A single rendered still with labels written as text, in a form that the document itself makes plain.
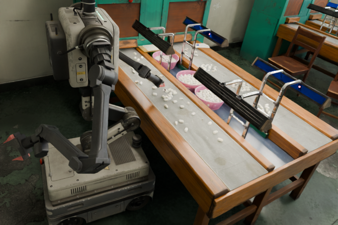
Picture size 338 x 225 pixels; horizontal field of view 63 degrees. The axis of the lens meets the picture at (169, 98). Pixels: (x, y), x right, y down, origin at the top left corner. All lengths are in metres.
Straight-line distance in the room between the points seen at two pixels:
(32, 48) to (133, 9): 1.34
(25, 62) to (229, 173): 2.69
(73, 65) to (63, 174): 0.80
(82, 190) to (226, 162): 0.93
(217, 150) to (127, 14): 1.59
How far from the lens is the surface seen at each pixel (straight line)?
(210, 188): 1.53
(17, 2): 3.36
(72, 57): 1.40
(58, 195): 1.92
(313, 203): 2.86
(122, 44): 2.78
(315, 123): 2.34
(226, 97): 1.66
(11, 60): 3.56
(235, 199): 1.65
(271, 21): 4.74
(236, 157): 1.77
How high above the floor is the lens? 1.91
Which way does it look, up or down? 33 degrees down
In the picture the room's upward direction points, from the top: 8 degrees clockwise
